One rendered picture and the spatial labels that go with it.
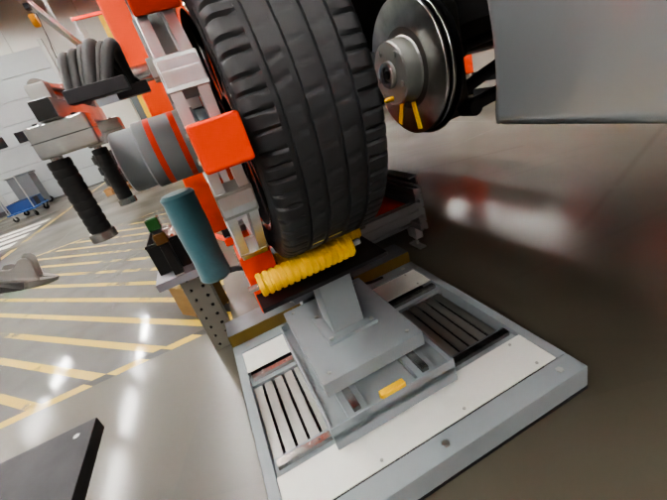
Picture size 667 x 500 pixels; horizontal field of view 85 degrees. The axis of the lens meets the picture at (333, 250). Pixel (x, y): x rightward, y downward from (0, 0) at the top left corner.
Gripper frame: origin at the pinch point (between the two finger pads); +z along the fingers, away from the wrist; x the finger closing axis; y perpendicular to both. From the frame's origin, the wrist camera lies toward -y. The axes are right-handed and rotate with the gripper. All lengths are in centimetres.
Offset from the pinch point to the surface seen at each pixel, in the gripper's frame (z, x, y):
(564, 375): 109, -42, -16
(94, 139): 10.1, -14.3, 28.8
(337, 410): 60, -18, -32
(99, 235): 10.0, -13.5, 12.7
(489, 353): 104, -25, -19
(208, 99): 26, -23, 37
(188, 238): 26.9, 12.8, 5.6
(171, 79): 20.9, -22.9, 38.6
